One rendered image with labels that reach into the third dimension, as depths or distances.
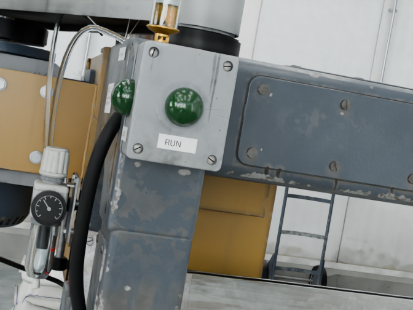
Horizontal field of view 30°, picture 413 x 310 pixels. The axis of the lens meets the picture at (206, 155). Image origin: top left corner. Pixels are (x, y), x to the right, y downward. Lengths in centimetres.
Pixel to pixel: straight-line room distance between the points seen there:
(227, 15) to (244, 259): 34
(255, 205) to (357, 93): 28
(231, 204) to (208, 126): 32
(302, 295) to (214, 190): 16
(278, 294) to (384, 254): 574
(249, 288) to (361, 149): 23
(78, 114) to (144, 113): 43
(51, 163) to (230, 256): 27
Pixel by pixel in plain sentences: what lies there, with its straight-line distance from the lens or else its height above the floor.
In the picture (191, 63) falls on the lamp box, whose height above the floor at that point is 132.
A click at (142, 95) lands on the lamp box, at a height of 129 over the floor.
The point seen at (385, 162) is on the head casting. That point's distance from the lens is 70.
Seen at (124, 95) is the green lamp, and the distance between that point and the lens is 59.
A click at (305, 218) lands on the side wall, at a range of 626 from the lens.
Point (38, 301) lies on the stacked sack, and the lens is 374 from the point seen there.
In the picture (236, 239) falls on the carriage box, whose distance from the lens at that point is 97.
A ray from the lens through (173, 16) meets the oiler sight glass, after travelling 66.
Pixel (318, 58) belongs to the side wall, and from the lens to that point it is 620.
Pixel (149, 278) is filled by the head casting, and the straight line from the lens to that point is 65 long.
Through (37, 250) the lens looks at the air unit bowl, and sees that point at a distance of 85.
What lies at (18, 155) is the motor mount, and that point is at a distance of 101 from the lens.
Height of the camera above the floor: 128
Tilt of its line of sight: 3 degrees down
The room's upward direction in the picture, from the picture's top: 10 degrees clockwise
